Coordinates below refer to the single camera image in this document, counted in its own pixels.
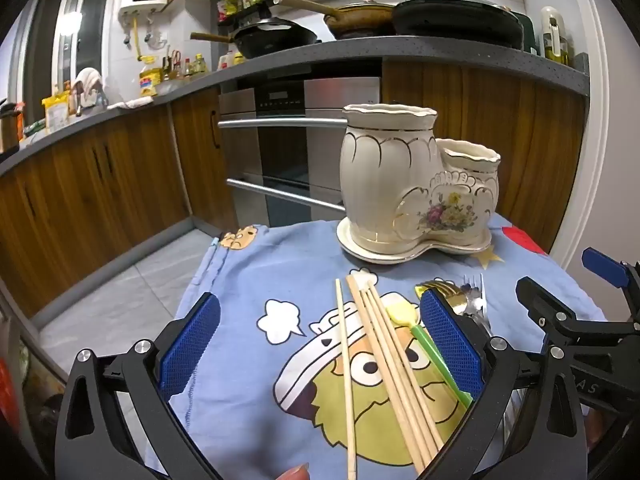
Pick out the silver fork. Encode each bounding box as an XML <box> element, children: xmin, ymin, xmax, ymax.
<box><xmin>462</xmin><ymin>274</ymin><xmax>493</xmax><ymax>337</ymax></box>

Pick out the brown pan with wooden handle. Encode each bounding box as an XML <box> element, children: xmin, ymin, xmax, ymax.
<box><xmin>274</xmin><ymin>0</ymin><xmax>401</xmax><ymax>40</ymax></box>

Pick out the black spice rack with jars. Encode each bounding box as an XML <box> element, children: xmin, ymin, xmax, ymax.
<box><xmin>216</xmin><ymin>0</ymin><xmax>273</xmax><ymax>28</ymax></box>

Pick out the gold fork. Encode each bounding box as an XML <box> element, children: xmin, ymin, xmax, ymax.
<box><xmin>414</xmin><ymin>280</ymin><xmax>468</xmax><ymax>312</ymax></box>

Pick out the row of condiment bottles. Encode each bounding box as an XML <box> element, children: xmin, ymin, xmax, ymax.
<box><xmin>162</xmin><ymin>52</ymin><xmax>208</xmax><ymax>81</ymax></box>

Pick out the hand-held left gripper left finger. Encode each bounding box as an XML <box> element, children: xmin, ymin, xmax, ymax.
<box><xmin>54</xmin><ymin>292</ymin><xmax>223</xmax><ymax>480</ymax></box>

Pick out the white oil dispenser bottle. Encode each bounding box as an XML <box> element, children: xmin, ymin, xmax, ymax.
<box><xmin>540</xmin><ymin>6</ymin><xmax>571</xmax><ymax>66</ymax></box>

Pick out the yellow food packet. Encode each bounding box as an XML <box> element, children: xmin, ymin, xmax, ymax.
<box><xmin>42</xmin><ymin>95</ymin><xmax>71</xmax><ymax>133</ymax></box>

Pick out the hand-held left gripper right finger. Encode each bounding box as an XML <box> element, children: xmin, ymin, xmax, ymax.
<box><xmin>419</xmin><ymin>290</ymin><xmax>588</xmax><ymax>480</ymax></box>

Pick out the cream ceramic drip tray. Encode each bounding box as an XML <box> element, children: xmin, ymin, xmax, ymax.
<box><xmin>336</xmin><ymin>217</ymin><xmax>493</xmax><ymax>265</ymax></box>

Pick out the blue cartoon printed cloth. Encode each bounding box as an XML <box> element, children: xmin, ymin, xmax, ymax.
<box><xmin>167</xmin><ymin>210</ymin><xmax>608</xmax><ymax>480</ymax></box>

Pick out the yellow cooking oil bottle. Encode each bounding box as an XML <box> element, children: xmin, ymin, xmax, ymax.
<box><xmin>139</xmin><ymin>55</ymin><xmax>163</xmax><ymax>97</ymax></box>

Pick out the wooden base cabinet with long run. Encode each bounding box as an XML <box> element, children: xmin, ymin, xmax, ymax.
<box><xmin>0</xmin><ymin>87</ymin><xmax>238</xmax><ymax>306</ymax></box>

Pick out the wooden base cabinet beside oven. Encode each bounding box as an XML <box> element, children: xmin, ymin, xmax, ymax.
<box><xmin>381</xmin><ymin>57</ymin><xmax>587</xmax><ymax>253</ymax></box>

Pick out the stainless steel built-in oven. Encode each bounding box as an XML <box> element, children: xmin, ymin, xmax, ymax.
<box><xmin>217</xmin><ymin>77</ymin><xmax>383</xmax><ymax>228</ymax></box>

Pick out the grey kitchen countertop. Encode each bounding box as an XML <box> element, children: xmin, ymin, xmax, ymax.
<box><xmin>0</xmin><ymin>35</ymin><xmax>591</xmax><ymax>176</ymax></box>

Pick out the cream floral ceramic utensil holder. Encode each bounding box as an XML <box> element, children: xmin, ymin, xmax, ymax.
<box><xmin>340</xmin><ymin>103</ymin><xmax>502</xmax><ymax>253</ymax></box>

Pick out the dark green kettle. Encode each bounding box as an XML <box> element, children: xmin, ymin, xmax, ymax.
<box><xmin>520</xmin><ymin>12</ymin><xmax>541</xmax><ymax>56</ymax></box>

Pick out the hanging pale towel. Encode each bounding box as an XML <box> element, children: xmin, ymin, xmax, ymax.
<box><xmin>75</xmin><ymin>67</ymin><xmax>108</xmax><ymax>111</ymax></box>

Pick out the green spoon with yellow head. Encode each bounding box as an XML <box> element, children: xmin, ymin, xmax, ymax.
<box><xmin>386</xmin><ymin>296</ymin><xmax>473</xmax><ymax>407</ymax></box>

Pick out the black wok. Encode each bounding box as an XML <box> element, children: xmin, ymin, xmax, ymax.
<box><xmin>190</xmin><ymin>18</ymin><xmax>321</xmax><ymax>59</ymax></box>

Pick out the black electric griddle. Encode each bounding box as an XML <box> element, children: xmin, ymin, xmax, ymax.
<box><xmin>391</xmin><ymin>0</ymin><xmax>523</xmax><ymax>51</ymax></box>

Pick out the silver spoon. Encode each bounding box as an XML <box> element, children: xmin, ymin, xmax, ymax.
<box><xmin>452</xmin><ymin>284</ymin><xmax>481</xmax><ymax>318</ymax></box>

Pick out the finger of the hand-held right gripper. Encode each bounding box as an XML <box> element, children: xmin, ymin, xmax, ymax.
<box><xmin>515</xmin><ymin>276</ymin><xmax>601</xmax><ymax>346</ymax></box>
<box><xmin>581</xmin><ymin>247</ymin><xmax>640</xmax><ymax>311</ymax></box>

